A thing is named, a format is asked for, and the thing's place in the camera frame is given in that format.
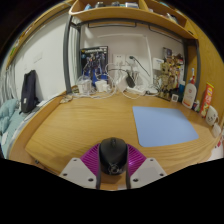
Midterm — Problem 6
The black computer mouse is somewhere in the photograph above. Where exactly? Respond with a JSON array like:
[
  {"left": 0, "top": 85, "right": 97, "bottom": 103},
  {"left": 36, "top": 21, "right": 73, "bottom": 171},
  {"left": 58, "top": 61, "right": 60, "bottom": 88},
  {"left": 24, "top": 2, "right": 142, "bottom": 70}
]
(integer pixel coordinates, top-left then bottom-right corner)
[{"left": 98, "top": 136, "right": 129, "bottom": 176}]

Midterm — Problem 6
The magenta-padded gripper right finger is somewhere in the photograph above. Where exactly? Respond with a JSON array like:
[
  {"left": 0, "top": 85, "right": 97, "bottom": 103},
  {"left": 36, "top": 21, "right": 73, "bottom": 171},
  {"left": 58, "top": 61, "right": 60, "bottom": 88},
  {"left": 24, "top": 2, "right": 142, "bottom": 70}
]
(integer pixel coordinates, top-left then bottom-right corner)
[{"left": 125, "top": 143, "right": 168, "bottom": 190}]

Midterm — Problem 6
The black backpack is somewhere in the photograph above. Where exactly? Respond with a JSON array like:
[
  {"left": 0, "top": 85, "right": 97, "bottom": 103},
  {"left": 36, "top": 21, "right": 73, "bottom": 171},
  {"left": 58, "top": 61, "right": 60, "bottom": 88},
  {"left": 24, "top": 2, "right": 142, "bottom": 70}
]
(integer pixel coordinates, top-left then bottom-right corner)
[{"left": 19, "top": 69, "right": 40, "bottom": 114}]

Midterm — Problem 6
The white charger block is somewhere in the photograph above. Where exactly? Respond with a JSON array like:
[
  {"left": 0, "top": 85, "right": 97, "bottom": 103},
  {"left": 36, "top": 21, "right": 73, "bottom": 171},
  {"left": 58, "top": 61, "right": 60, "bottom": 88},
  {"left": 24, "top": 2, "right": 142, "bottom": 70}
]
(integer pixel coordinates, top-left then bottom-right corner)
[{"left": 94, "top": 79, "right": 110, "bottom": 94}]

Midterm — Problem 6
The white power strip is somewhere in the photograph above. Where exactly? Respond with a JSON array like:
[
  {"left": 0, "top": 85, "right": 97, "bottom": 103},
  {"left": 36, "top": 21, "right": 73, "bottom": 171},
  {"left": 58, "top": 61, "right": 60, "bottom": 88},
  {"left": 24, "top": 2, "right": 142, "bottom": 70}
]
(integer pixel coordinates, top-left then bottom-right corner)
[{"left": 125, "top": 85, "right": 148, "bottom": 96}]

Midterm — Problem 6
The blue robot model box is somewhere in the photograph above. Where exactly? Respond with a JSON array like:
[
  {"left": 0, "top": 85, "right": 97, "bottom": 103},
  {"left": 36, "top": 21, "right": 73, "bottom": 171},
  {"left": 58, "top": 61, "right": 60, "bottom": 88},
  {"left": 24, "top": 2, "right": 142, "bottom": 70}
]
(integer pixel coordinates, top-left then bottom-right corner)
[{"left": 79, "top": 45, "right": 109, "bottom": 86}]

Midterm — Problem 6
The white desk lamp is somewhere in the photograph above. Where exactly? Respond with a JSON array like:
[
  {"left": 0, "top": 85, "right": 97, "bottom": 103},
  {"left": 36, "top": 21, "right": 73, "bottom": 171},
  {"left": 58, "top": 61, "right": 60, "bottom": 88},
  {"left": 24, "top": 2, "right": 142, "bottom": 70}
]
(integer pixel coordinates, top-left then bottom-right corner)
[{"left": 97, "top": 32, "right": 160, "bottom": 95}]

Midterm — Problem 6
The teal blanket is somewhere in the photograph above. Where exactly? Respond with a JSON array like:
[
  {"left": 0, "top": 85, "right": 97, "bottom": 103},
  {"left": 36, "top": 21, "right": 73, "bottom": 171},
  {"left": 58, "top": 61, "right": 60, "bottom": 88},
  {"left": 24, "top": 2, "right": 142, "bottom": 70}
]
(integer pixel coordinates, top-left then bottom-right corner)
[{"left": 0, "top": 98, "right": 20, "bottom": 135}]

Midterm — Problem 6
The white printed mug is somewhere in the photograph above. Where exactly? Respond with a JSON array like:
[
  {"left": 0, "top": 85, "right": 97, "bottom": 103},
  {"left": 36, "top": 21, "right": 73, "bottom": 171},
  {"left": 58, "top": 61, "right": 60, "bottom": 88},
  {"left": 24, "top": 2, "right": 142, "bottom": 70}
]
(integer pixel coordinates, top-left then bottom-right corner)
[{"left": 205, "top": 105, "right": 220, "bottom": 127}]

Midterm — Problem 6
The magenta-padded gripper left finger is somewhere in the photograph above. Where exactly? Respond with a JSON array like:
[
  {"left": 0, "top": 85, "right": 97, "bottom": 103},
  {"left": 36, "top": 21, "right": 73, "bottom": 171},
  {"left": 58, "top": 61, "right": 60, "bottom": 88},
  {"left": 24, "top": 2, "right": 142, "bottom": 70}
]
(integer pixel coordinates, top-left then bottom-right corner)
[{"left": 59, "top": 143, "right": 103, "bottom": 190}]

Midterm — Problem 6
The black plug with cable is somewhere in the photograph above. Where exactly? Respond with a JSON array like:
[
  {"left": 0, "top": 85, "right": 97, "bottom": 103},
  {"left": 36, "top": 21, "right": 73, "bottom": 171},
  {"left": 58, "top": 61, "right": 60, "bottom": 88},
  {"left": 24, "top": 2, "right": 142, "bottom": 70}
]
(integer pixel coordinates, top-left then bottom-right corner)
[{"left": 129, "top": 55, "right": 151, "bottom": 78}]

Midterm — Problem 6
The white pump lotion bottle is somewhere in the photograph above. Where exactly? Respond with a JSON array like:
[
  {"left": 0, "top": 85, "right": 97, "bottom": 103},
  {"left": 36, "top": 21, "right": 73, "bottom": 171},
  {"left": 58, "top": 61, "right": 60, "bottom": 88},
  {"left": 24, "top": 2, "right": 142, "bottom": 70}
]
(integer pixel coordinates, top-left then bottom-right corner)
[{"left": 181, "top": 68, "right": 198, "bottom": 110}]

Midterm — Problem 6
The clear plastic cup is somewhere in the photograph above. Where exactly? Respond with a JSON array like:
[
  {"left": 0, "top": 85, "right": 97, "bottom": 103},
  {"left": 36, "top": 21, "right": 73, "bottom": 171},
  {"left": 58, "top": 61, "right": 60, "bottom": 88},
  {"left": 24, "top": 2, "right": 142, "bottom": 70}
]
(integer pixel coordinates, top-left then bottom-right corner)
[{"left": 75, "top": 75, "right": 93, "bottom": 95}]

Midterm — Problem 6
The light blue mouse pad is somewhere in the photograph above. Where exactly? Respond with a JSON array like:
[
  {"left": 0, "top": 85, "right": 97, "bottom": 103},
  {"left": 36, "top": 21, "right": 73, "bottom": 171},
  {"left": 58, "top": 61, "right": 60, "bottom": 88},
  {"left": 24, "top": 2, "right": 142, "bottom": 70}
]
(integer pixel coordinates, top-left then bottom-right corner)
[{"left": 132, "top": 105, "right": 200, "bottom": 148}]

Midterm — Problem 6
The brown tree creature figurine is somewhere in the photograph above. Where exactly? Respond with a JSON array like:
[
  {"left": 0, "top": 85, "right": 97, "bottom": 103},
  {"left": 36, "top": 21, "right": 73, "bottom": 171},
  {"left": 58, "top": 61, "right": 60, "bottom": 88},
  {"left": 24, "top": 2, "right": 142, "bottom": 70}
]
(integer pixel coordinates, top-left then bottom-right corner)
[{"left": 156, "top": 58, "right": 181, "bottom": 101}]

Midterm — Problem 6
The wooden shelf unit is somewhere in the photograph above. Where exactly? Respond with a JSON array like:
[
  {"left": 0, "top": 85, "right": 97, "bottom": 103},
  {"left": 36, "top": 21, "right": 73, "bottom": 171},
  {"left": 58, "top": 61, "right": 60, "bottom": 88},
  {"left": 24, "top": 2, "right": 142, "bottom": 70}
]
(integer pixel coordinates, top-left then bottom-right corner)
[{"left": 68, "top": 0, "right": 198, "bottom": 40}]

